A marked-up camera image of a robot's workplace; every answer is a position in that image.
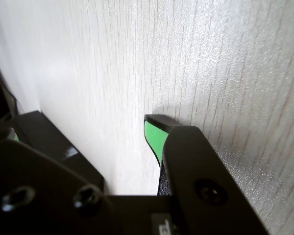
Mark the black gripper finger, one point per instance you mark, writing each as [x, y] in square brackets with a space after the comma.
[154, 137]
[210, 171]

